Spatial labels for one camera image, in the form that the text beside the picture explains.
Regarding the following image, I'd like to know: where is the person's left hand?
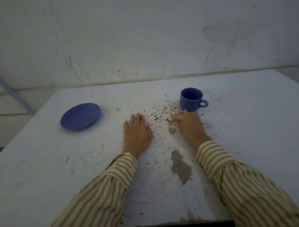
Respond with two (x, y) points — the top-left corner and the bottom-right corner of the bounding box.
(123, 113), (154, 160)

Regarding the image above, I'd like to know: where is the person's right hand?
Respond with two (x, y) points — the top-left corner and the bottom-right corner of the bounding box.
(165, 109), (213, 150)

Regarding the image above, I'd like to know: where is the person's left forearm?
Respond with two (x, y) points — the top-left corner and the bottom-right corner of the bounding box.
(50, 152), (139, 227)

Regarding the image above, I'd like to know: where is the person's right forearm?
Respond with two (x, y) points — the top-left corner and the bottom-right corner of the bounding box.
(196, 140), (299, 227)

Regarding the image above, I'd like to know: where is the blue ceramic cup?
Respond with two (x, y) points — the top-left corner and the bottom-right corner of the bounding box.
(179, 88), (209, 112)

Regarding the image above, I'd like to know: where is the blue ceramic saucer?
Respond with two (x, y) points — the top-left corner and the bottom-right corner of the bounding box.
(60, 103), (101, 131)

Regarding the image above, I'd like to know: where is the grey metal bar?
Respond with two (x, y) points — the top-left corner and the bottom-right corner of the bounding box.
(0, 77), (35, 116)

